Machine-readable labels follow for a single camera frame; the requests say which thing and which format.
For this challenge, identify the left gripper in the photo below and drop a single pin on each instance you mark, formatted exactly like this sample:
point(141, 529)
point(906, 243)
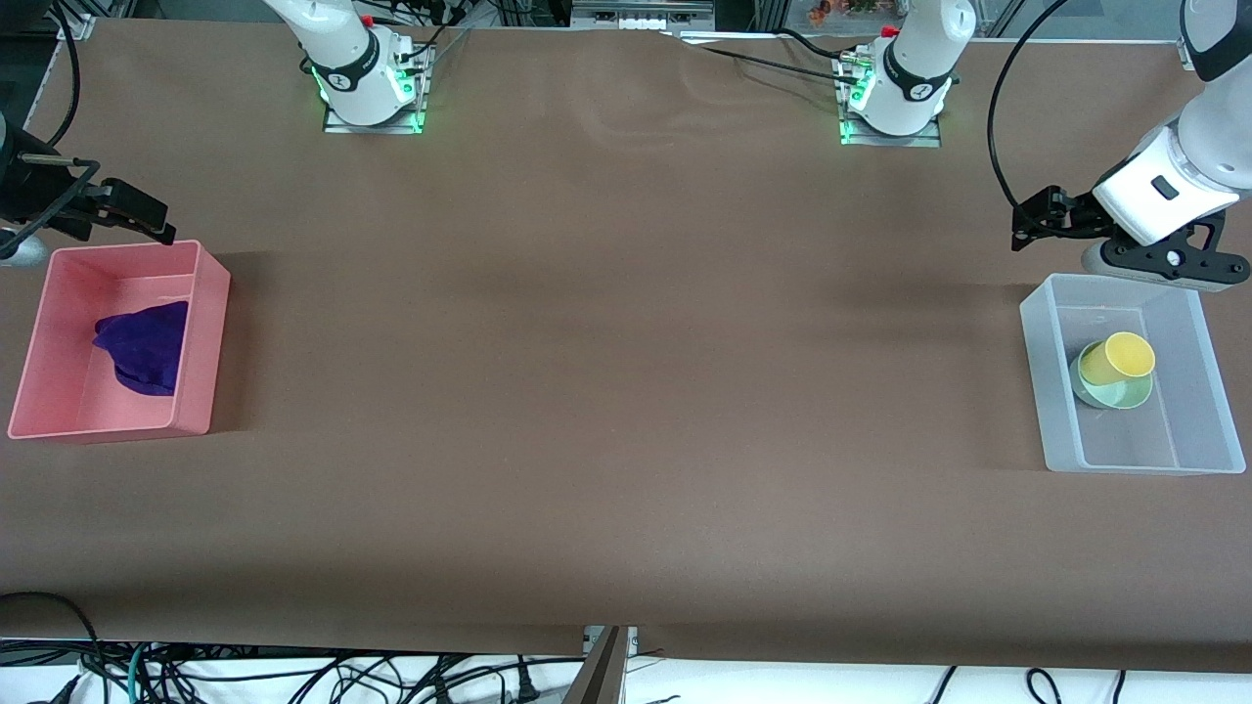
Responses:
point(1074, 214)

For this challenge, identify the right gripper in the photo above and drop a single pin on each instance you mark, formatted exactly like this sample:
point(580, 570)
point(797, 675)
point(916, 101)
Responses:
point(29, 191)

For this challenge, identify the purple cloth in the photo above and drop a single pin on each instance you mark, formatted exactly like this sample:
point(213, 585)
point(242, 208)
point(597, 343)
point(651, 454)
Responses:
point(147, 347)

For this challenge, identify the yellow cup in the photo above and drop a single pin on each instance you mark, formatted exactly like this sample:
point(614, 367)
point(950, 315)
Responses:
point(1115, 357)

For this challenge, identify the pale green bowl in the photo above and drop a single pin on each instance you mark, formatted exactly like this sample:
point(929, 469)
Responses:
point(1125, 395)

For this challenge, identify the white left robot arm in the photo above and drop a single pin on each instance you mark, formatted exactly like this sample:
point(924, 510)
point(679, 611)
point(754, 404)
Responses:
point(1218, 108)

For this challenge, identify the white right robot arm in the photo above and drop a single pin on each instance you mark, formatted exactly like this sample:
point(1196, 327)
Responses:
point(344, 61)

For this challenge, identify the pink plastic bin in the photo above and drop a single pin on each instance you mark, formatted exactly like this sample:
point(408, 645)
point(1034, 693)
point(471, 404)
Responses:
point(78, 411)

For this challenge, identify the translucent plastic bin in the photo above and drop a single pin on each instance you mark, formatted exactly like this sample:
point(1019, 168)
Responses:
point(1135, 440)

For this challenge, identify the white power strip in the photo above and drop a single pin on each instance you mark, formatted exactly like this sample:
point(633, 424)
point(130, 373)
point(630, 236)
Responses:
point(641, 15)

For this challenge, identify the brown table cover sheet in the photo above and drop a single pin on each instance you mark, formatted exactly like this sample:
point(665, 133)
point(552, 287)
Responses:
point(626, 489)

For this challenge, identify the brown wooden board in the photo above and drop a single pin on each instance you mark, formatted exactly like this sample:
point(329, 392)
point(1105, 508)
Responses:
point(599, 675)

